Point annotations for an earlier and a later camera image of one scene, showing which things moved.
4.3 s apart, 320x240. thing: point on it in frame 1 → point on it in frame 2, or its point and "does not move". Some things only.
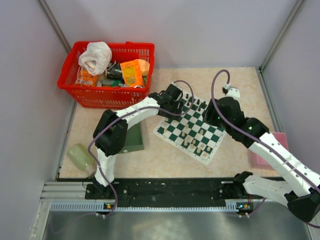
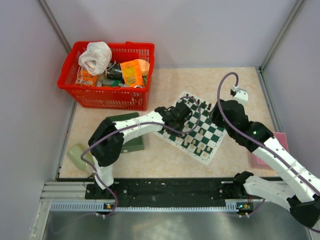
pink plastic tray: [258, 161] does not move
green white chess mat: [191, 133] does not move
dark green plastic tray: [134, 140] does not move
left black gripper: [178, 105] → [173, 134]
